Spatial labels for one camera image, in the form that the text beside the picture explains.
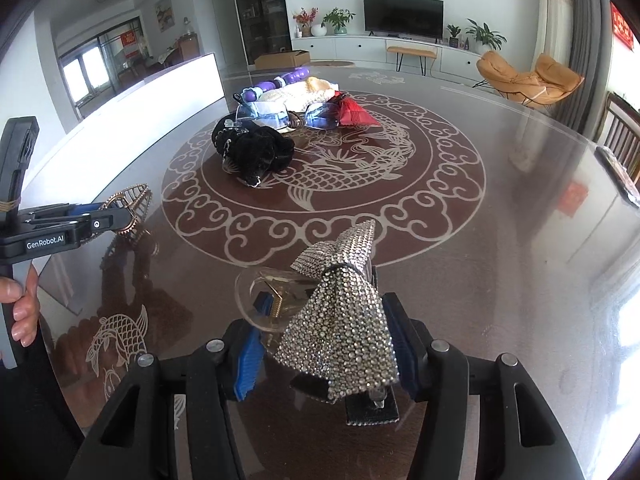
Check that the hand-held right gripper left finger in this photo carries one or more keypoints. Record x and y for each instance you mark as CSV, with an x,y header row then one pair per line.
x,y
246,365

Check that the clear blue hair clip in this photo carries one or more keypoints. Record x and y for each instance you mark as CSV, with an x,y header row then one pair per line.
x,y
265,115
322,116

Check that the black fluffy hair scrunchie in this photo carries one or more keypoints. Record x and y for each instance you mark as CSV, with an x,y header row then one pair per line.
x,y
255,152

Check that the cardboard box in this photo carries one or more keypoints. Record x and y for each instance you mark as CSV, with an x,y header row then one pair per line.
x,y
282,59

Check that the rhinestone bow hair clip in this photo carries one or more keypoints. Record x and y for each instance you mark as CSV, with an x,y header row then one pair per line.
x,y
340,330

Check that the person's left hand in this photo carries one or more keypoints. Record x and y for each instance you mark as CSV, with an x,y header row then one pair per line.
x,y
25,310

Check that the gold hair claw clip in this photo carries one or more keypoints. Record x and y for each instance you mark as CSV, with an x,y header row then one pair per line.
x,y
136,200

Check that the dark brown patterned desktop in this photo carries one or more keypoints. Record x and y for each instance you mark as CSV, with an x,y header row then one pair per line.
x,y
500,260

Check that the cream knitted hat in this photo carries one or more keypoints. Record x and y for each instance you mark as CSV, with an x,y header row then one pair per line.
x,y
305,92

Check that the red fabric hair accessory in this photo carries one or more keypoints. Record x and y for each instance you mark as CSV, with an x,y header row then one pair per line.
x,y
356,110

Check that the red wall hanging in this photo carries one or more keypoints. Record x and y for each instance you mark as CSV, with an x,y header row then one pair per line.
x,y
622,27

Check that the red door poster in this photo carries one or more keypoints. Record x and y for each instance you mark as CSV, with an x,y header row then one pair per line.
x,y
129,39

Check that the white television console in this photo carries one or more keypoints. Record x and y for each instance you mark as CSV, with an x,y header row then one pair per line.
x,y
360,47

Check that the cream curtain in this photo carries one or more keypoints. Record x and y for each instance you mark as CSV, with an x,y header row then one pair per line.
x,y
547,60

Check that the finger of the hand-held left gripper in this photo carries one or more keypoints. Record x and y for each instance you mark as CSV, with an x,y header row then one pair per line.
x,y
112,220
87,209

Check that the leafy green potted plant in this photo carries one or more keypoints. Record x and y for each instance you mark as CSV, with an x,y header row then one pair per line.
x,y
339,19

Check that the purple toy wand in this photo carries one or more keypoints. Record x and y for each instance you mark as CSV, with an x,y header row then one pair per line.
x,y
295,79

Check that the flat screen television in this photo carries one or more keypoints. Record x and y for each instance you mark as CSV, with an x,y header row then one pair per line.
x,y
402,14

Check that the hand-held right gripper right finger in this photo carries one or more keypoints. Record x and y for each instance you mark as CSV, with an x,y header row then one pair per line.
x,y
400,347

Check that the framed wall painting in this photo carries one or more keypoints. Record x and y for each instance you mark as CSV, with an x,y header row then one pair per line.
x,y
164,12

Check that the red flowers in vase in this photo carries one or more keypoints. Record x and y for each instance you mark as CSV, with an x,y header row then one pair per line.
x,y
305,20

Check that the orange lounge chair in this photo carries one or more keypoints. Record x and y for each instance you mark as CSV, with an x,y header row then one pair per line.
x,y
530,80

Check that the grey curtain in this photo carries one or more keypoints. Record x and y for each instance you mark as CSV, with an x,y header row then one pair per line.
x,y
587,35

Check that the large potted plant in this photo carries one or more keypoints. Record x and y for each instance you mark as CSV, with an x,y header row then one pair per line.
x,y
484,36

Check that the wooden dining chair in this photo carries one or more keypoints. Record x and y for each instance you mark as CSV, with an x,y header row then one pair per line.
x,y
622,130

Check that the dark glass display cabinet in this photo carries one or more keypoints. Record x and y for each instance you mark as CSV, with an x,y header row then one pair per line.
x,y
260,5

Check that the wooden bench with hairpin legs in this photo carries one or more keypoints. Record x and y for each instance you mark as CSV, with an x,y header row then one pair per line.
x,y
411,51

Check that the small potted plant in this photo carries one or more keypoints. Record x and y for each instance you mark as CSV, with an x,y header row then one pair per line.
x,y
453,35

